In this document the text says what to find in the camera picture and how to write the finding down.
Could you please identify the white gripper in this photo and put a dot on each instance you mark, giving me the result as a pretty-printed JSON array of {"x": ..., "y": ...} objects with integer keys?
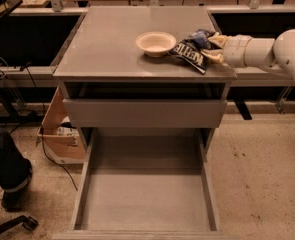
[{"x": 234, "y": 51}]

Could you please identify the blue kettle chip bag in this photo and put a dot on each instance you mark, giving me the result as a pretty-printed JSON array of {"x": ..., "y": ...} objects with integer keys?
[{"x": 191, "y": 48}]

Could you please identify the white paper bowl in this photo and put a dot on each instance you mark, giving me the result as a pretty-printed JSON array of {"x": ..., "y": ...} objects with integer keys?
[{"x": 155, "y": 44}]

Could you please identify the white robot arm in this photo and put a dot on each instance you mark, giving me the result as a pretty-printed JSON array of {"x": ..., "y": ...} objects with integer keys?
[{"x": 276, "y": 56}]

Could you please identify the grey drawer cabinet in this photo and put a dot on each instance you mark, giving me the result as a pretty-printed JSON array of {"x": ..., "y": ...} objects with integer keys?
[{"x": 103, "y": 61}]

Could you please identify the closed grey middle drawer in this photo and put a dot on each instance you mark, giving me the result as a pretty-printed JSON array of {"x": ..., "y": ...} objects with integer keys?
[{"x": 145, "y": 113}]

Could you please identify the open grey bottom drawer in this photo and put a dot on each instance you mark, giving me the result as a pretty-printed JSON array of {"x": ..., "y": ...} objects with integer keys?
[{"x": 145, "y": 185}]

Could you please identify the open cardboard box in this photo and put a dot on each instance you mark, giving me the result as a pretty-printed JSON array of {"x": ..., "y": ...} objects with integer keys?
[{"x": 61, "y": 143}]

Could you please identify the dark shoe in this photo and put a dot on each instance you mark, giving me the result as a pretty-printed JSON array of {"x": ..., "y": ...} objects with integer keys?
[{"x": 12, "y": 198}]

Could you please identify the black office chair base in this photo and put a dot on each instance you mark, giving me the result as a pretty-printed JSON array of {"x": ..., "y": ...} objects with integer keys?
[{"x": 27, "y": 222}]

